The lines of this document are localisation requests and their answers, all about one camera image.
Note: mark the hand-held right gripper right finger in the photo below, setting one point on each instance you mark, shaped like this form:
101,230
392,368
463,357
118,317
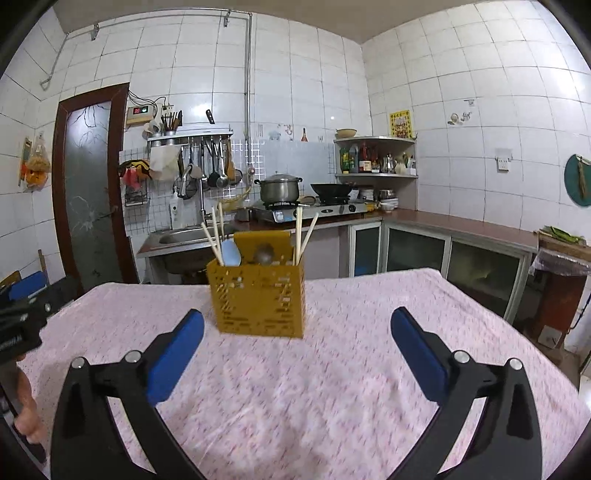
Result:
415,355

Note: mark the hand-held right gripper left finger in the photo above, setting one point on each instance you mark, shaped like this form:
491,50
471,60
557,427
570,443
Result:
178,355

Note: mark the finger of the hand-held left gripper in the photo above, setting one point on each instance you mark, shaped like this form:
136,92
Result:
55,297
27,285

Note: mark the yellow perforated utensil holder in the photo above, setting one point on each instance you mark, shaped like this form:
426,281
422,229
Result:
258,300

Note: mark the light blue plastic spoon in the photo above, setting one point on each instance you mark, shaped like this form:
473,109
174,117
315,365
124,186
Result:
231,254

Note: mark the metal spoon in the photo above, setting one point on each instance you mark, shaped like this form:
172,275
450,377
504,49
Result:
264,256

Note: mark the row of hanging kitchen utensils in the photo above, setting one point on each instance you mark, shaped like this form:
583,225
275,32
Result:
217,170

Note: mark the person's left hand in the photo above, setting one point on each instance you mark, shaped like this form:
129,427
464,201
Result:
30,415

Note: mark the kitchen counter cabinets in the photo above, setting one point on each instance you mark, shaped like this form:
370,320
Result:
485,272

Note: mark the frosted glass door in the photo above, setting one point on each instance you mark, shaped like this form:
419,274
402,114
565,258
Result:
87,184

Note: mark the steel kitchen sink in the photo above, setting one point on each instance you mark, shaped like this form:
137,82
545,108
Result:
180,237

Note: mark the hanging orange mesh bag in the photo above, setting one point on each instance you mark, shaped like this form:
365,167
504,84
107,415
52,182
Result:
37,166

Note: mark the floral pink tablecloth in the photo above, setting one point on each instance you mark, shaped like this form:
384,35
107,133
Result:
300,392

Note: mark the white detergent bottle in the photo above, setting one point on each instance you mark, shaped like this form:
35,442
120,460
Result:
175,214

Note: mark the yellow and red cloth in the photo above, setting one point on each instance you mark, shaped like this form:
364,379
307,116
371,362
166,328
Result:
134,170

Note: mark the steel faucet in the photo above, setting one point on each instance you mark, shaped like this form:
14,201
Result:
202,203

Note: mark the stack of white bowls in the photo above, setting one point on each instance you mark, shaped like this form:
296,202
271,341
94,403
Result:
388,203

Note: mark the bin with plastic bag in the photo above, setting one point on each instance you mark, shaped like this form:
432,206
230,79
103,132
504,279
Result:
558,295

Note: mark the steel gas stove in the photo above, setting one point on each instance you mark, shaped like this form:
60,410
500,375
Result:
318,213

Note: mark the white hanging towel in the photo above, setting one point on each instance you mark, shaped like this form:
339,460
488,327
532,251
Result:
164,161

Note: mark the black wok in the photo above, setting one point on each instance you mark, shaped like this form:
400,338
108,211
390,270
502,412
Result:
332,189

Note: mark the white corner shelf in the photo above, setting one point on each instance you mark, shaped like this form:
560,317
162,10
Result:
369,175

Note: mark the green vegetables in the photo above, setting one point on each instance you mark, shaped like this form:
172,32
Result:
561,234

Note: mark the metal teapot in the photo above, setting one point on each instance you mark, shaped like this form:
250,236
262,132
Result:
389,164

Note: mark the steel cooking pot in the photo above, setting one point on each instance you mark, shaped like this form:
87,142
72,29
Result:
279,189

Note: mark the row of condiment bottles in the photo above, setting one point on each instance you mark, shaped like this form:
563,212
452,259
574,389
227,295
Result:
360,159

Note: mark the steel dish rack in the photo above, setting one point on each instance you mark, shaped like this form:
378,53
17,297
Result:
189,136

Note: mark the wall temperature controller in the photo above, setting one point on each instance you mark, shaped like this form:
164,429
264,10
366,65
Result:
141,113

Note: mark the white wall socket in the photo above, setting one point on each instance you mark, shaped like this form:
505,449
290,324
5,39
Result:
503,161

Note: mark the yellow wall calendar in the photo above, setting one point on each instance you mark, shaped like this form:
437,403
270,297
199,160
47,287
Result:
400,124

